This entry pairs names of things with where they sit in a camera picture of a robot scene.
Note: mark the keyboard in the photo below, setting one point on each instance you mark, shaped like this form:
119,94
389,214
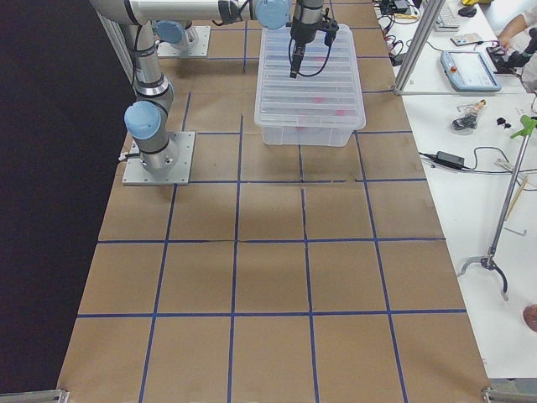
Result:
446,20

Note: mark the smartphone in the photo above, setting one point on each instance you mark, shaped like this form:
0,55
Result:
466,39

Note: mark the reacher grabber tool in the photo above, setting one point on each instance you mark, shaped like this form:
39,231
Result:
487,260

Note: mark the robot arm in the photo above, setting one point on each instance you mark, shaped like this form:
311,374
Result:
146,118
308,11

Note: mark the person at desk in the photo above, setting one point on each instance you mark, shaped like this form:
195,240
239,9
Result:
515,36

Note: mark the aluminium frame post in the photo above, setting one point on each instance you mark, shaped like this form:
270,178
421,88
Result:
421,35

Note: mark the clear plastic box lid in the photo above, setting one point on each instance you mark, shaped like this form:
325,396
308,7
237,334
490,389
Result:
309,75

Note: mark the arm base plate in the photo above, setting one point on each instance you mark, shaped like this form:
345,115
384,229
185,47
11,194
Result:
171,166
177,42

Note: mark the black power adapter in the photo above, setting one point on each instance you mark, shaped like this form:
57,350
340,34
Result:
452,161

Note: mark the teach pendant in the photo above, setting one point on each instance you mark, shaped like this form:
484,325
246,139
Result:
467,71

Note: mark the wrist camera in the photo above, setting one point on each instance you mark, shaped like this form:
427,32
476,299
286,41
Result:
331,29

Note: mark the plastic bag with parts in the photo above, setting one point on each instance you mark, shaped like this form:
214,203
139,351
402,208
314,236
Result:
468,117

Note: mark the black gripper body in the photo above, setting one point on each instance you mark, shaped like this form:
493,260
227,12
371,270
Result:
300,33

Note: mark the clear plastic storage box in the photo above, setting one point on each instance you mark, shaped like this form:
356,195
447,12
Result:
308,121

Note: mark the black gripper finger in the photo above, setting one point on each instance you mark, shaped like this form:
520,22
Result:
296,55

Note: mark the allen key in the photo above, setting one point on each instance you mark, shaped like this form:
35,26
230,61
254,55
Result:
521,233

